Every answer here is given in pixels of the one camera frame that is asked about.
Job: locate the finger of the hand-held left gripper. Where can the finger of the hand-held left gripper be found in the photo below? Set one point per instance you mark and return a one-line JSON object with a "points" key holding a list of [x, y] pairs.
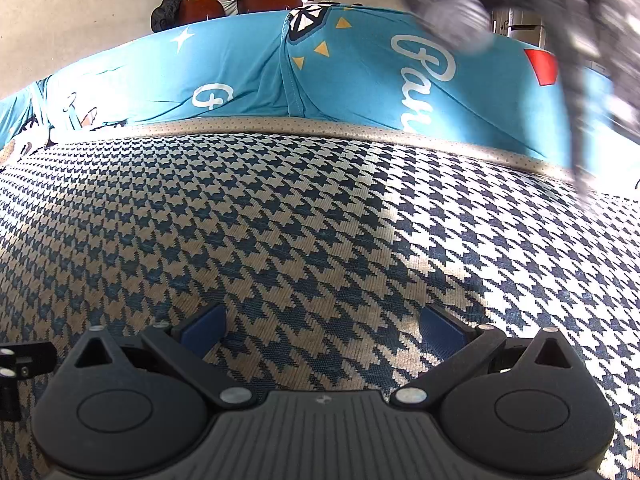
{"points": [[35, 357]]}

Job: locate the houndstooth sofa seat cover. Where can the houndstooth sofa seat cover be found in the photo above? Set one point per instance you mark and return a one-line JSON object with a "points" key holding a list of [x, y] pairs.
{"points": [[300, 210]]}

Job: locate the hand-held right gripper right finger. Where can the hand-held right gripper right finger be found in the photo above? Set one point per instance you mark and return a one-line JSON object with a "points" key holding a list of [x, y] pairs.
{"points": [[442, 331]]}

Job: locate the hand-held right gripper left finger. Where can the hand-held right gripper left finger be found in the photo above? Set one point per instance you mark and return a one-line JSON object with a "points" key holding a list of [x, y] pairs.
{"points": [[205, 331]]}

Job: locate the grey patterned fleece jacket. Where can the grey patterned fleece jacket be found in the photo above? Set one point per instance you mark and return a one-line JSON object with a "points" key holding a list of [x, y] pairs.
{"points": [[450, 5]]}

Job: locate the silver refrigerator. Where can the silver refrigerator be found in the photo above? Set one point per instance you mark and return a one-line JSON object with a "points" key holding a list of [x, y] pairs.
{"points": [[525, 30]]}

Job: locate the blue printed sofa cover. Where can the blue printed sofa cover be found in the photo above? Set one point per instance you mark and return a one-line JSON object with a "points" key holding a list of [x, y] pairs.
{"points": [[360, 85]]}

